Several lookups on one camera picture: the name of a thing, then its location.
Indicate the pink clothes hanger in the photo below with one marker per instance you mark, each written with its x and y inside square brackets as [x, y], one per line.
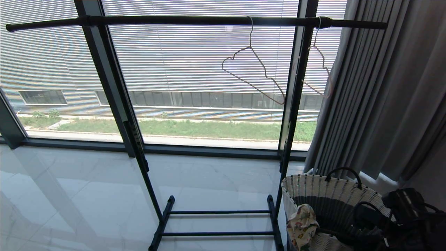
[316, 36]
[251, 35]

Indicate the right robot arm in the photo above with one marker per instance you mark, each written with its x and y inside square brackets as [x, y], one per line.
[418, 237]

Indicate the black clothes rack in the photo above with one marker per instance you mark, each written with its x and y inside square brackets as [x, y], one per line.
[174, 21]

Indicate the white laundry basket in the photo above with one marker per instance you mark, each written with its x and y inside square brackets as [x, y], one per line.
[331, 195]

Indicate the window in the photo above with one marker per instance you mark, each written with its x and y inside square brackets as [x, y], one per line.
[191, 69]

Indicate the cream printed garment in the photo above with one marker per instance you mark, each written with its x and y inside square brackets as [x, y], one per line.
[301, 223]

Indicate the grey curtain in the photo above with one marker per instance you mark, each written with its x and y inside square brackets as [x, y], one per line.
[383, 87]

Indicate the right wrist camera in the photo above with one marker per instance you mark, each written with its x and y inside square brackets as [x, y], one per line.
[402, 205]

